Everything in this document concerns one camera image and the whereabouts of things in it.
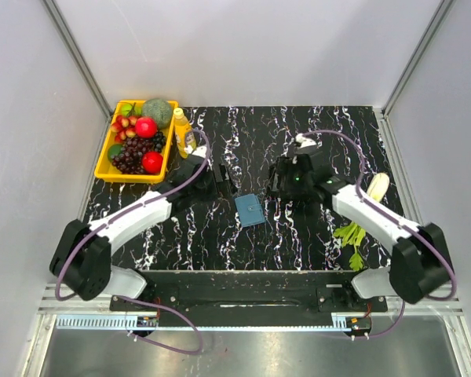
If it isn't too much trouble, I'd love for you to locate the blue card holder wallet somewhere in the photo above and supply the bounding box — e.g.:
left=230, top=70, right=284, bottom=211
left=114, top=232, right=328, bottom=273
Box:
left=235, top=194, right=265, bottom=228

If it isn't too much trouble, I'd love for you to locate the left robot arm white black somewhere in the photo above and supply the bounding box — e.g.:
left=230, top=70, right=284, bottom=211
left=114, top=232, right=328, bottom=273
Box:
left=49, top=146, right=236, bottom=310

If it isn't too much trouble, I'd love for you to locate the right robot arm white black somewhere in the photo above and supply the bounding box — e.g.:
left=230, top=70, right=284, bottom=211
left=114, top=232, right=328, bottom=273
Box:
left=267, top=133, right=457, bottom=311

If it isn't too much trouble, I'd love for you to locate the yellow juice bottle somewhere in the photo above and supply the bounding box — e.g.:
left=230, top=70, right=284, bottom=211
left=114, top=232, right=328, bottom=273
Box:
left=173, top=108, right=197, bottom=159

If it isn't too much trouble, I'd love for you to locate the red apple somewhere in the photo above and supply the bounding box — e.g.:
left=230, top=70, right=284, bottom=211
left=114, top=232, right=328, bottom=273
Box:
left=141, top=151, right=163, bottom=174

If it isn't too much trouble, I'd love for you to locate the white celery stalk with leaves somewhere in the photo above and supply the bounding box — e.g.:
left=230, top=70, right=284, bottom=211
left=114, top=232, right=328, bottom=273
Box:
left=333, top=173, right=389, bottom=271

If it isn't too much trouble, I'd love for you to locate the yellow plastic tray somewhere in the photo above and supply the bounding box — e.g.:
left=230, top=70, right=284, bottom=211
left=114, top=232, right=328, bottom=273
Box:
left=94, top=100, right=174, bottom=185

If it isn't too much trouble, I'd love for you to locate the dark purple grape bunch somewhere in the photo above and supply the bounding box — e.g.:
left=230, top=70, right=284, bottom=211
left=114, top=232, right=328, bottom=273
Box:
left=110, top=131, right=166, bottom=175

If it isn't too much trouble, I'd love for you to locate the green melon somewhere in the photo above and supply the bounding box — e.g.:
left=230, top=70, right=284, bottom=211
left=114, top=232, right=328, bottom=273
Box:
left=141, top=98, right=173, bottom=130

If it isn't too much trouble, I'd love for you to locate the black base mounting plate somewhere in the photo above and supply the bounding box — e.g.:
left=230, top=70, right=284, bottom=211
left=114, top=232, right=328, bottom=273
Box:
left=109, top=269, right=389, bottom=315

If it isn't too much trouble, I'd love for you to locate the green avocado fruit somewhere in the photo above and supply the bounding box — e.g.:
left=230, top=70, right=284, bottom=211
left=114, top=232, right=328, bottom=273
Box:
left=107, top=144, right=123, bottom=161

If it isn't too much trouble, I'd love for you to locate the small red fruit cluster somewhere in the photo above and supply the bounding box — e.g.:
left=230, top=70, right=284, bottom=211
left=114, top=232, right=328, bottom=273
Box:
left=110, top=115, right=138, bottom=144

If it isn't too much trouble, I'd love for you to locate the green lime fruit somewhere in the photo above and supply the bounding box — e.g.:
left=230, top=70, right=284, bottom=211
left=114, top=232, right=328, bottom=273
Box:
left=120, top=103, right=135, bottom=117

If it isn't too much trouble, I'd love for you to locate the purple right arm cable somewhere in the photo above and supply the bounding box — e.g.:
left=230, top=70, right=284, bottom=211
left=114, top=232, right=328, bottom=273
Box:
left=296, top=130, right=458, bottom=339

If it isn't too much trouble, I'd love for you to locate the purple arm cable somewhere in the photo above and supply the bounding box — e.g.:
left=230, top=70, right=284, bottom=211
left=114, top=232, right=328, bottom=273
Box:
left=296, top=130, right=458, bottom=339
left=54, top=129, right=212, bottom=354

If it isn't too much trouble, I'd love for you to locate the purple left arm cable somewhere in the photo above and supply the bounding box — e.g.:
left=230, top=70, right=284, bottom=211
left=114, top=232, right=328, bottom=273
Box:
left=54, top=129, right=212, bottom=354

